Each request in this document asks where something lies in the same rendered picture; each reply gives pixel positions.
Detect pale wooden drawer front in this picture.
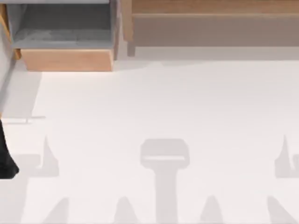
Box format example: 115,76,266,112
20,48,114,72

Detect wooden open shelf cupboard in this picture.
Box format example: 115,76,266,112
121,0,299,57

